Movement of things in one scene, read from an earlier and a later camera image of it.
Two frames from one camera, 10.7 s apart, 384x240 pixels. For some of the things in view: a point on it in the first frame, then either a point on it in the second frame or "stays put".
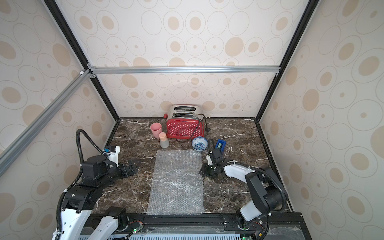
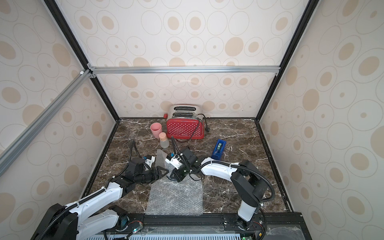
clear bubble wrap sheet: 176,186 stays put
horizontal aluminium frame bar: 248,70 stays put
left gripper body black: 123,169 to 147,176
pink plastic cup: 156,128 stays put
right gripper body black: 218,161 to 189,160
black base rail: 284,225 stays put
